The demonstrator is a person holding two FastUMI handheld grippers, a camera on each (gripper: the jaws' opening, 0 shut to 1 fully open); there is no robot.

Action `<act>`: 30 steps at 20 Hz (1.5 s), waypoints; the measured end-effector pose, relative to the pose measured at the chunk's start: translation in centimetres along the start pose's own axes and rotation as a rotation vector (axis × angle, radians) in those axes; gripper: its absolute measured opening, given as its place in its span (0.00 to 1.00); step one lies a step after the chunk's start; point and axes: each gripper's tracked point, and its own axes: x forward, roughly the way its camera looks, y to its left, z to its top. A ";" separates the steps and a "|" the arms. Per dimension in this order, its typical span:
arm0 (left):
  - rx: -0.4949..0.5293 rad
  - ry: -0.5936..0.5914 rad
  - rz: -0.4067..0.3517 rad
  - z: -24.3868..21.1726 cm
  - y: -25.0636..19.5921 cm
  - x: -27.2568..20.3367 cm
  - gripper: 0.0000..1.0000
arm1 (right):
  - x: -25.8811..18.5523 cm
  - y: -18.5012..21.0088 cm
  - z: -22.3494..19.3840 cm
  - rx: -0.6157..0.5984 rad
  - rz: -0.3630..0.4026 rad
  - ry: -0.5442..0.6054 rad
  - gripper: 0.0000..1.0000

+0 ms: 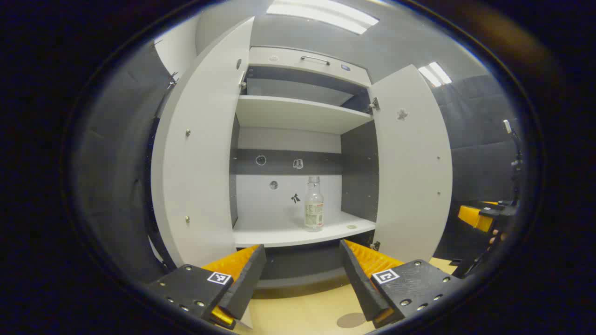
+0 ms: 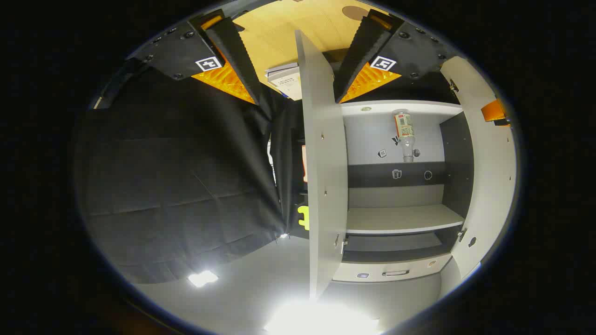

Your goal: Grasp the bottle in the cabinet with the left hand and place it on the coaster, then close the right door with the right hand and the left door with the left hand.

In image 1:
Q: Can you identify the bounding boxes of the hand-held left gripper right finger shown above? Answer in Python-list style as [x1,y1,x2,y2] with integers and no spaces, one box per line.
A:
[339,239,461,329]

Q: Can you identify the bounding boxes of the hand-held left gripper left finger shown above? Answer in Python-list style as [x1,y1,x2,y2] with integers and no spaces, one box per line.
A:
[148,244,267,331]

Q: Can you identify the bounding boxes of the clear glass bottle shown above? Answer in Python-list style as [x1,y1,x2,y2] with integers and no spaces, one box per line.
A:
[304,176,325,232]

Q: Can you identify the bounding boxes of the grey cabinet drawer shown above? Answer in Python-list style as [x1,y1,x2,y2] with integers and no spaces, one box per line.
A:
[248,46,373,87]

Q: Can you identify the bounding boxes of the black tripod stand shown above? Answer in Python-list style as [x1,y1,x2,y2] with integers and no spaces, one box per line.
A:
[502,119,524,205]

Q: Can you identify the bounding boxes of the small ceiling light panel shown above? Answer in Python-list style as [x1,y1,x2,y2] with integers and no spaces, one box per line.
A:
[418,61,453,88]

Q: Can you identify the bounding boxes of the large ceiling light panel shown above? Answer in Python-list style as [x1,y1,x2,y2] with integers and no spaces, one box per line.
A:
[266,0,380,35]

